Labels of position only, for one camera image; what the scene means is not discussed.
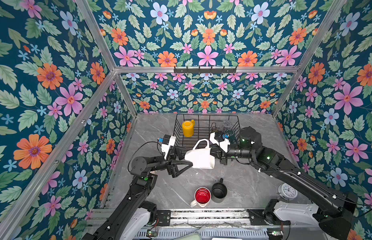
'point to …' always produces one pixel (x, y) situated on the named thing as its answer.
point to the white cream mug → (201, 158)
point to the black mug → (219, 189)
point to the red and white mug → (202, 196)
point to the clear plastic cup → (226, 124)
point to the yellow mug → (188, 128)
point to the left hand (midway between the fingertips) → (191, 161)
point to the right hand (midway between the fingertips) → (205, 146)
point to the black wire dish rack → (195, 130)
